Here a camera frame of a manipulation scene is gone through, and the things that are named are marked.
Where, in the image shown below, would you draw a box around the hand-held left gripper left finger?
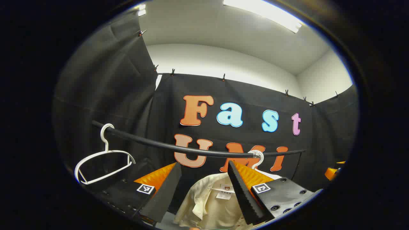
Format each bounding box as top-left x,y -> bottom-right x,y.
86,162 -> 182,224

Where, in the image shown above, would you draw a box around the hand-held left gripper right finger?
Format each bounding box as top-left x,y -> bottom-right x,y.
227,160 -> 321,226

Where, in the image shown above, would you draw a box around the cream shirt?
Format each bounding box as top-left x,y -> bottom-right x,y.
173,169 -> 283,230

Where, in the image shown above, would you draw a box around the white plastic hanger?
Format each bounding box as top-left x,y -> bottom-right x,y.
74,123 -> 136,186
248,149 -> 265,170

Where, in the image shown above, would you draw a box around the black clothes rack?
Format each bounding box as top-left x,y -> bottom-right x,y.
91,120 -> 306,182

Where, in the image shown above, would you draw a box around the black backdrop cloth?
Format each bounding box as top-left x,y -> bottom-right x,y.
53,13 -> 360,214

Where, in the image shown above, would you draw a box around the row of black cloth clips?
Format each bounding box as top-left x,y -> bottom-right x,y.
138,30 -> 340,107

